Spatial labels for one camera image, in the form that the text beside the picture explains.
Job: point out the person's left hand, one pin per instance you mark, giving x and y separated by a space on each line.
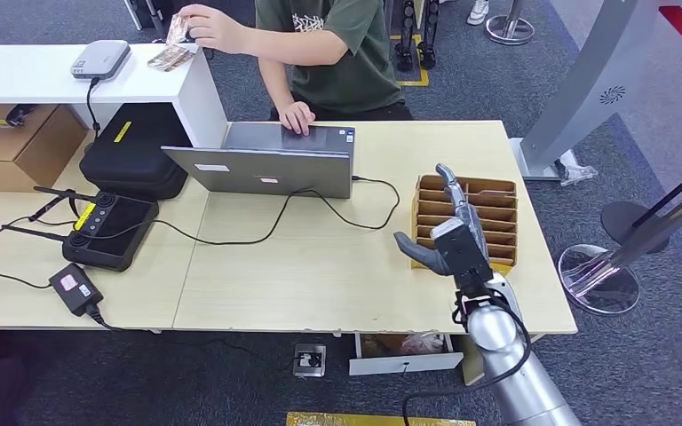
214 28

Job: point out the person's right hand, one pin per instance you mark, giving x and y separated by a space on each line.
297 116

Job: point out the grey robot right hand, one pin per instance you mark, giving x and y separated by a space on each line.
423 258

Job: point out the thin patterned card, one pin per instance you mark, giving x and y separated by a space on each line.
176 29

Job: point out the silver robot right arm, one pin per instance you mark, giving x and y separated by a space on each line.
517 382

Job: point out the person's left forearm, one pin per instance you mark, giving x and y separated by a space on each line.
294 47

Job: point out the person's right forearm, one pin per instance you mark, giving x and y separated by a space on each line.
276 85

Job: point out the cardboard card organizer box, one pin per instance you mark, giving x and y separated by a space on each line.
494 206

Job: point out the standing person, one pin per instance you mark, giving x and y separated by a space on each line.
478 12

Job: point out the stack of patterned cards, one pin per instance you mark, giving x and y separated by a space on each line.
169 57

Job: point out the grey laptop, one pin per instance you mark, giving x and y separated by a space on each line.
270 170

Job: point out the pink plastic bag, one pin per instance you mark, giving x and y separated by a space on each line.
426 344

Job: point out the white drawer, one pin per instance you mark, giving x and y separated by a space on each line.
394 366

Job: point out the grey router box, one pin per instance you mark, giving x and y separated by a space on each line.
100 59

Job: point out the yellow edged floor mat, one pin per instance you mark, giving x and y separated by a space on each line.
414 77

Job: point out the black upright leg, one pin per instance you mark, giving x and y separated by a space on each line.
429 32
404 35

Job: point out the black carrying case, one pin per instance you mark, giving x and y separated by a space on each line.
133 153

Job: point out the metal floor socket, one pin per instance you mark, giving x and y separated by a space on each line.
309 360

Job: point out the clear plastic bag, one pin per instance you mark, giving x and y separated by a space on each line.
576 173

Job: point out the chrome stanchion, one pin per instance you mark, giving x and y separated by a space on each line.
508 26
597 282

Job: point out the gold floor mat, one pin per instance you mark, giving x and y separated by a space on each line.
347 420

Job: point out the white desk shelf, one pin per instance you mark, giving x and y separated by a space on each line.
41 73

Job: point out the black stanchion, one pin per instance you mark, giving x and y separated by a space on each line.
626 223

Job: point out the black remote controller with antennas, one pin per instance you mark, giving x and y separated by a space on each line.
109 229

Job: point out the brown cardboard box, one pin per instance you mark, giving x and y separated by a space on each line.
17 153

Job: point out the black power adapter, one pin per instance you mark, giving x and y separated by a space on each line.
74 288

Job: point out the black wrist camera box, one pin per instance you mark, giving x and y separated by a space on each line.
461 253

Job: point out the white frame leg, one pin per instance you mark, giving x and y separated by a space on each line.
147 14

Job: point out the silver gate post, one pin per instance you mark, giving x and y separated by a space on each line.
594 82

